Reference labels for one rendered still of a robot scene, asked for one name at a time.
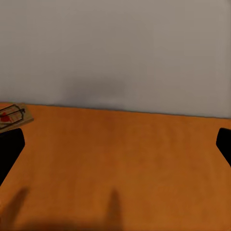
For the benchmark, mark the mousetrap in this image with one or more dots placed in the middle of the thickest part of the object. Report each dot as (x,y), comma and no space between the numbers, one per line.
(13,117)

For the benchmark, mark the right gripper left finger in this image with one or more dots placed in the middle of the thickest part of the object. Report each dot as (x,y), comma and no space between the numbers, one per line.
(11,145)

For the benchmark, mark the cabinet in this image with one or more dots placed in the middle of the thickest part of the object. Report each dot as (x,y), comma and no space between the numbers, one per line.
(98,170)

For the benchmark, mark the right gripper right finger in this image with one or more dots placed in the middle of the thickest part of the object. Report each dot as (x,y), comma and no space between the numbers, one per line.
(224,143)

